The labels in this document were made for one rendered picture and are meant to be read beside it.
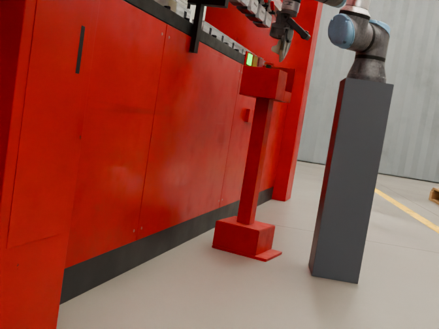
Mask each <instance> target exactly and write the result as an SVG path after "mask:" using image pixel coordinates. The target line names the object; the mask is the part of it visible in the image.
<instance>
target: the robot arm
mask: <svg viewBox="0 0 439 329"><path fill-rule="evenodd" d="M314 1H318V2H320V3H324V4H326V5H329V6H331V7H336V8H340V7H343V6H344V5H345V3H346V5H345V6H344V7H343V8H341V9H340V11H339V14H337V15H335V16H334V17H333V19H331V21H330V23H329V26H328V36H329V39H330V41H331V42H332V43H333V44H334V45H335V46H338V47H339V48H341V49H347V50H351V51H353V52H356V53H355V60H354V62H353V65H352V66H351V69H350V71H349V72H348V75H347V78H354V79H360V80H368V81H373V82H381V83H386V81H387V78H386V73H385V58H386V55H387V47H388V44H389V39H390V31H391V29H390V27H389V26H388V25H387V24H386V23H384V22H381V21H377V20H370V14H369V13H368V8H369V6H370V2H371V0H314ZM300 4H301V0H283V3H282V7H281V11H280V10H277V11H276V14H277V17H276V22H275V23H274V22H273V23H272V25H271V28H270V34H269V35H270V36H271V37H273V38H274V39H278V40H279V41H278V43H277V45H275V46H273V47H272V48H271V50H272V51H273V52H274V53H276V54H278V55H279V62H282V61H283V60H284V58H285V56H286V55H287V53H288V51H289V48H290V46H291V41H292V38H293V33H294V30H295V31H296V32H297V33H298V34H299V35H300V36H301V38H302V39H305V40H309V38H310V37H311V36H310V35H309V32H307V31H305V30H304V29H303V28H302V27H301V26H300V25H299V24H298V23H297V22H296V21H295V20H294V19H292V18H296V17H297V13H298V12H299V7H300Z"/></svg>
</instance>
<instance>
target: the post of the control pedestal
mask: <svg viewBox="0 0 439 329"><path fill-rule="evenodd" d="M273 104H274V101H273V100H270V99H263V98H256V102H255V110H254V115H253V122H252V130H251V135H250V142H249V147H248V154H247V159H246V167H245V171H244V179H243V184H242V192H241V196H240V204H239V209H238V216H237V222H239V223H244V224H247V225H250V224H253V223H254V221H255V213H256V208H257V201H258V196H259V189H260V184H261V176H262V172H263V165H264V160H265V152H266V148H267V140H268V132H269V128H270V121H271V116H272V108H273Z"/></svg>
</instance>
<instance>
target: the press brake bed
mask: <svg viewBox="0 0 439 329"><path fill-rule="evenodd" d="M190 43H191V36H189V35H187V34H185V33H183V32H182V31H180V30H178V29H176V28H174V27H173V26H171V25H169V24H167V23H165V22H163V21H161V20H159V19H158V18H156V17H154V16H152V15H150V14H148V13H147V12H144V11H143V10H141V9H139V8H137V7H135V6H134V5H132V4H130V3H128V2H127V1H124V0H100V3H99V12H98V18H97V27H96V32H95V42H94V47H93V57H92V62H91V72H90V77H89V86H88V96H87V101H86V111H85V116H84V126H83V131H82V140H81V146H80V155H79V160H78V170H77V175H76V185H75V190H74V200H73V209H72V214H71V223H70V229H69V239H68V244H67V254H66V259H65V268H64V274H63V283H62V288H61V298H60V303H59V304H60V305H61V304H63V303H65V302H67V301H69V300H71V299H73V298H75V297H77V296H79V295H81V294H83V293H85V292H87V291H89V290H91V289H93V288H95V287H97V286H99V285H101V284H103V283H105V282H107V281H109V280H111V279H113V278H115V277H117V276H119V275H121V274H123V273H125V272H127V271H129V270H131V269H133V268H135V267H137V266H139V265H141V264H143V263H145V262H147V261H149V260H151V259H153V258H155V257H157V256H159V255H161V254H163V253H165V252H167V251H169V250H171V249H173V248H175V247H177V246H179V245H181V244H183V243H185V242H187V241H189V240H191V239H193V238H195V237H197V236H199V235H201V234H203V233H205V232H207V231H209V230H211V229H213V228H215V226H216V221H217V220H220V219H225V218H228V217H233V216H238V209H239V204H240V196H241V192H242V184H243V179H244V171H245V167H246V159H247V154H248V147H249V142H250V135H251V130H252V123H250V122H245V116H246V109H251V110H255V102H256V99H255V98H252V97H247V96H244V95H240V94H239V92H240V84H241V79H242V71H243V67H244V65H243V64H241V63H239V62H238V61H235V60H234V59H231V58H230V57H228V56H226V55H224V54H222V53H221V52H219V51H217V50H215V49H213V48H211V47H209V46H207V45H206V44H204V43H202V42H200V41H199V48H198V52H197V54H194V53H192V52H190V51H189V47H190ZM286 111H287V103H286V102H277V101H274V104H273V108H272V116H271V121H270V128H269V132H268V140H267V148H266V152H265V160H264V165H263V172H262V176H261V184H260V189H259V196H258V201H257V206H259V205H261V204H263V203H265V202H267V201H269V200H271V199H272V193H273V188H274V183H275V179H276V171H277V166H278V159H279V154H280V147H281V143H282V135H283V131H284V123H285V115H286Z"/></svg>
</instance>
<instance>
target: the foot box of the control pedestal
mask: <svg viewBox="0 0 439 329"><path fill-rule="evenodd" d="M274 230H275V225H271V224H268V223H262V222H259V221H254V223H253V224H250V225H247V224H244V223H239V222H237V216H233V217H228V218H225V219H220V220H217V221H216V226H215V231H214V239H213V243H212V244H213V245H212V248H215V249H219V250H222V251H226V252H230V253H234V254H237V255H242V256H244V257H249V258H251V259H256V260H260V261H263V262H267V261H269V260H271V259H273V258H275V257H277V256H279V255H281V254H282V252H281V251H277V250H273V249H272V242H273V237H274Z"/></svg>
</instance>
